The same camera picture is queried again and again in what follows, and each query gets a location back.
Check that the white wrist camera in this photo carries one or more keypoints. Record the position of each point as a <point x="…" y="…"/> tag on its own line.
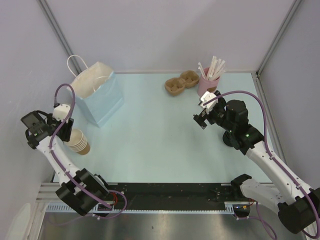
<point x="207" y="101"/>
<point x="61" y="112"/>

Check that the white wrapped straws bundle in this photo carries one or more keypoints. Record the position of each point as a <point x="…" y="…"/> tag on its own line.
<point x="215" y="70"/>

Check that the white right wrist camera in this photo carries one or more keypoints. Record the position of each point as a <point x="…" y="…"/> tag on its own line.
<point x="207" y="101"/>

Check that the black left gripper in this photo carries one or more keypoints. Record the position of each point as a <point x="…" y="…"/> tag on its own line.
<point x="67" y="127"/>

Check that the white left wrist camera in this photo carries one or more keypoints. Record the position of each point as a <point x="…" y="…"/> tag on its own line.
<point x="61" y="112"/>

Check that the brown pulp carrier stack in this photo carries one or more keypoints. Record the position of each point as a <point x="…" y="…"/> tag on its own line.
<point x="176" y="85"/>

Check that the white slotted cable duct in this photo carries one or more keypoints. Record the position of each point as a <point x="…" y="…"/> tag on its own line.
<point x="227" y="209"/>

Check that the stacked black cup lids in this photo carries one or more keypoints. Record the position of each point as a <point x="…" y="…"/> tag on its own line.
<point x="229" y="139"/>

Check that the light blue paper bag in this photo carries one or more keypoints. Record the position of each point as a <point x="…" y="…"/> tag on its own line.
<point x="97" y="93"/>

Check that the pink straw holder cup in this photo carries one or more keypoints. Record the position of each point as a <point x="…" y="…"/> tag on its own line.
<point x="205" y="85"/>

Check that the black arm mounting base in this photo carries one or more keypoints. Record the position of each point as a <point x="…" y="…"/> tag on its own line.
<point x="179" y="196"/>

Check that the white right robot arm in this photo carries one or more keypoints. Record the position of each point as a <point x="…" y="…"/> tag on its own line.
<point x="295" y="202"/>

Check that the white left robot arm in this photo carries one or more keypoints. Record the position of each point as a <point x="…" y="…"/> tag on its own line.
<point x="79" y="189"/>

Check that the brown paper cups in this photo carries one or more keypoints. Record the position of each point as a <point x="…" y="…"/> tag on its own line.
<point x="78" y="142"/>

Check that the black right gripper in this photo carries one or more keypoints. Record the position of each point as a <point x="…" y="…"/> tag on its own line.
<point x="203" y="116"/>

